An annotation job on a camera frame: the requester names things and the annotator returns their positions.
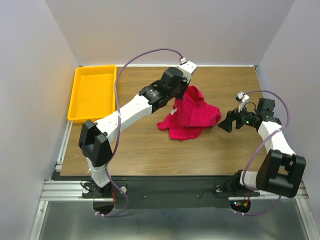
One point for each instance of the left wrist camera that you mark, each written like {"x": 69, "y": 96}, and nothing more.
{"x": 188, "y": 68}

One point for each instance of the left aluminium side rail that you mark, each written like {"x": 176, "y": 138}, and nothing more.
{"x": 70, "y": 160}

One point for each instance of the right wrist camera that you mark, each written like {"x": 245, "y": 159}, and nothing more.
{"x": 242, "y": 99}

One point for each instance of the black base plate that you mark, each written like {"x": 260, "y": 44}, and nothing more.
{"x": 165, "y": 192}

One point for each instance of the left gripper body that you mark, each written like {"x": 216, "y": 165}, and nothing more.
{"x": 178, "y": 92}

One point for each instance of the white knob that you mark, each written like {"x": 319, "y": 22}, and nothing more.
{"x": 123, "y": 189}

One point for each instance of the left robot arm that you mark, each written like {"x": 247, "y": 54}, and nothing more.
{"x": 96, "y": 136}

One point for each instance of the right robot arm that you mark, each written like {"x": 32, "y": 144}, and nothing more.
{"x": 282, "y": 170}

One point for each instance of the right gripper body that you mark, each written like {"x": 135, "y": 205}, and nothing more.
{"x": 245, "y": 117}

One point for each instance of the silver knob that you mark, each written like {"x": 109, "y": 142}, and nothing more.
{"x": 218, "y": 189}

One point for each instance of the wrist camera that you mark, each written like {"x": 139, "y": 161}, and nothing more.
{"x": 188, "y": 68}
{"x": 242, "y": 99}

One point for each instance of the aluminium frame rail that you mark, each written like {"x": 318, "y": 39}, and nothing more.
{"x": 61, "y": 191}

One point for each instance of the yellow plastic tray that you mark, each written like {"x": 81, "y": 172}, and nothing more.
{"x": 92, "y": 96}

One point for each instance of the red t shirt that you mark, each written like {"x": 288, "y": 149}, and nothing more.
{"x": 190, "y": 116}

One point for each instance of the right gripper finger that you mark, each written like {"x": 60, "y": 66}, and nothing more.
{"x": 232, "y": 115}
{"x": 226, "y": 125}

